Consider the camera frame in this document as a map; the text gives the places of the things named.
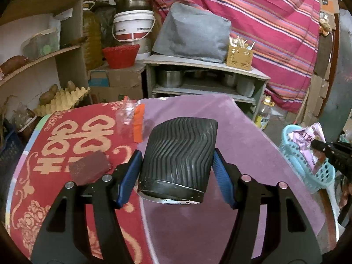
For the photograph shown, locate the wooden utensil holder box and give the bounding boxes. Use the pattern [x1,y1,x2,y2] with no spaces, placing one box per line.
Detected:
[226,36,255,71]

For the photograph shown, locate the cardboard box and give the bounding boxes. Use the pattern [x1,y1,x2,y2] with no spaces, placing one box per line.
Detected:
[88,62,146,104]

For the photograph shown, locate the orange clear plastic wrapper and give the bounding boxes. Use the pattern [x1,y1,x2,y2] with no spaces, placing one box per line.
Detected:
[116,96,145,143]

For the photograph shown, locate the grey low shelf cabinet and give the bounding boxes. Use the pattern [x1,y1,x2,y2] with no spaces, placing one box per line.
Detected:
[144,54,270,120]

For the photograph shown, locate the purple towel mat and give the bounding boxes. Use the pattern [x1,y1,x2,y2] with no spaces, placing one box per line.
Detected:
[138,94,323,263]

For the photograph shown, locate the light blue plastic basket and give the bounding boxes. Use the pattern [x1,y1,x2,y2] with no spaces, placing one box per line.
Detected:
[279,123,335,193]

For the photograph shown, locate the red patterned towel mat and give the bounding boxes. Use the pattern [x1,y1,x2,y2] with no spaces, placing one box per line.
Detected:
[5,101,144,257]

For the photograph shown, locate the large oil jug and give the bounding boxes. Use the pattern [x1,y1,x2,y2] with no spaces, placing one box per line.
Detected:
[82,1,103,70]

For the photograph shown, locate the grey felt cover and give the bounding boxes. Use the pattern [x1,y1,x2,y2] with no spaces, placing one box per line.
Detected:
[153,2,231,63]

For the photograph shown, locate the pink plastic wrapper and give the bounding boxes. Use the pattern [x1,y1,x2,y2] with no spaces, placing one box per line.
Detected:
[288,122,326,175]

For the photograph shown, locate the clear lidded container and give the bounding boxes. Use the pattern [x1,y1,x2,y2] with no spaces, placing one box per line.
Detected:
[21,27,60,61]

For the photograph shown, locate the dark red sponge block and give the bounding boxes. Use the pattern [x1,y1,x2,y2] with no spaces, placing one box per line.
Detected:
[69,151,112,185]

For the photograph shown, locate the dark blue plastic crate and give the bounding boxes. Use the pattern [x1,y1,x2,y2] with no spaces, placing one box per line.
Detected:
[1,125,24,188]

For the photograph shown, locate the striped red curtain cloth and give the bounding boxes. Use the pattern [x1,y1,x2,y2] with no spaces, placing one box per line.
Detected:
[154,0,320,113]

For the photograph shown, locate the wooden shelf unit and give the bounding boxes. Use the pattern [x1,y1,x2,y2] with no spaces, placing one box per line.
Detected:
[1,0,88,112]

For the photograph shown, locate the red plastic basket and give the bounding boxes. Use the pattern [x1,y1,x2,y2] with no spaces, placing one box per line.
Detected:
[102,44,140,69]

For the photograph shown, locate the person's right hand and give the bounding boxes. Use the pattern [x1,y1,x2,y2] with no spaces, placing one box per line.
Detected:
[339,183,352,208]

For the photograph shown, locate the white plastic bucket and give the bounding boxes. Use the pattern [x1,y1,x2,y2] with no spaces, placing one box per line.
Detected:
[112,10,156,43]

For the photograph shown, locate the yellow egg carton tray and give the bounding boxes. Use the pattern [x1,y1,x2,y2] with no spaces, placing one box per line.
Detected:
[34,87,91,117]

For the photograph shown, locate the oil bottle on floor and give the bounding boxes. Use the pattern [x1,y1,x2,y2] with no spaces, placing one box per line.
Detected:
[254,95,275,130]

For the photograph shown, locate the black ribbed cup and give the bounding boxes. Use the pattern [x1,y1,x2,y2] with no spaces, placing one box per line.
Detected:
[138,117,218,204]

